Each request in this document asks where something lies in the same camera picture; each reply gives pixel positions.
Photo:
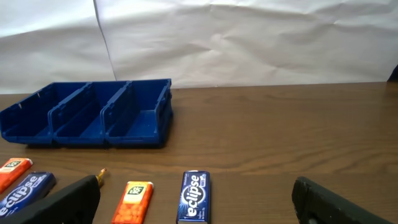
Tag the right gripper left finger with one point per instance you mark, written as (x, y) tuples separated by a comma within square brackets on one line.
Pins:
[(68, 202)]

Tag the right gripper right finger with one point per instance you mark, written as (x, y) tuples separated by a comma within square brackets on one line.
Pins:
[(323, 205)]

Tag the gold candy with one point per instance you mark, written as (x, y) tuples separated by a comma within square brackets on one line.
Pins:
[(101, 177)]

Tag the blue candy pack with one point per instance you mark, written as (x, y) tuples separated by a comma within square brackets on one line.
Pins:
[(194, 199), (25, 189)]

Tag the orange candy box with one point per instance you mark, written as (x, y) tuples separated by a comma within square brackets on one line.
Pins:
[(12, 171), (132, 205)]

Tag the blue tray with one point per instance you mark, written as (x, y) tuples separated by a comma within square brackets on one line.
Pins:
[(140, 124)]

